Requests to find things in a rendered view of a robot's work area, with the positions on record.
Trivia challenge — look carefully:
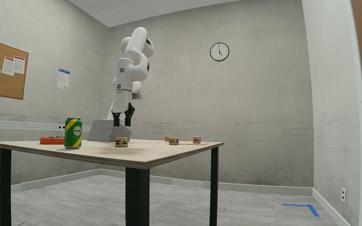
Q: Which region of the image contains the orange digital multimeter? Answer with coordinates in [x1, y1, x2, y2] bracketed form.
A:
[40, 137, 64, 144]

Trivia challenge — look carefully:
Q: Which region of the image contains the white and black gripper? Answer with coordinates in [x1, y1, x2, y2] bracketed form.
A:
[111, 90, 135, 126]

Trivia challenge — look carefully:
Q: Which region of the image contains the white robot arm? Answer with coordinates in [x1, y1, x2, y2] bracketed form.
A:
[112, 27, 154, 100]

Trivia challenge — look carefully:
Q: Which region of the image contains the green and yellow soda can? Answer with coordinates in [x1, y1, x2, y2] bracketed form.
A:
[64, 117, 82, 149]

